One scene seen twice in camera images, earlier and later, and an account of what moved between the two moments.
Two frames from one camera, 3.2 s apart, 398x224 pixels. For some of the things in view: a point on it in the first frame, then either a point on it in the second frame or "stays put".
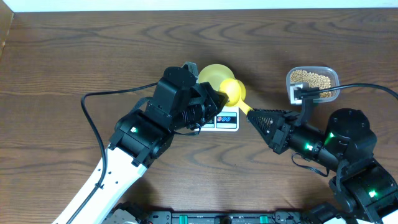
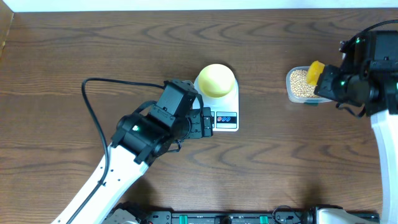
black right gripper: (277, 135) to (323, 88)
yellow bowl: (214, 74) stays put
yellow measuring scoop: (235, 90) to (313, 73)
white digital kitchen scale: (227, 120) stays put
